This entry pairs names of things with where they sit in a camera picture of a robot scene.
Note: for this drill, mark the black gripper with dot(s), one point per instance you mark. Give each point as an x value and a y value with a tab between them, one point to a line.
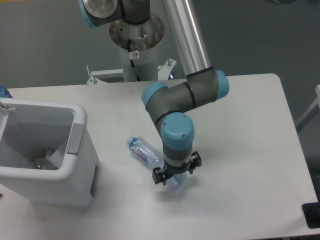
176	166

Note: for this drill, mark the white carton box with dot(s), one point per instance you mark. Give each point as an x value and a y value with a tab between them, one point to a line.
55	159

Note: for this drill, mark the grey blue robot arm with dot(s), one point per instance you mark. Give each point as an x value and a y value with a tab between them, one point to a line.
167	106

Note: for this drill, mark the trash inside bin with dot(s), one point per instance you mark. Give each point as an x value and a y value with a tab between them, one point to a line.
43	163

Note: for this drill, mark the white trash can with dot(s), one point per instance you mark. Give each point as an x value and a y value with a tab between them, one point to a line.
28	128

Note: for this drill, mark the clear plastic water bottle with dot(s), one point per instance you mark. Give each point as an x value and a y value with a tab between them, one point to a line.
152	158

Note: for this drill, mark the black clamp at table edge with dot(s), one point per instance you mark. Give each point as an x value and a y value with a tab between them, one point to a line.
311	213

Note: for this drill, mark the blue object at left edge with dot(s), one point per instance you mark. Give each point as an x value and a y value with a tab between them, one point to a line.
4	92

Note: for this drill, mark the white pedestal base frame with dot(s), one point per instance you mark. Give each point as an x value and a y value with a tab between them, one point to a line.
164	72

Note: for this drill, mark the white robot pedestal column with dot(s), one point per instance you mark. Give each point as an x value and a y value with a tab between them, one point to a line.
138	44

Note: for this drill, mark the white frame at right edge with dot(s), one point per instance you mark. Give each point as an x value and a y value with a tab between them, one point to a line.
310	112

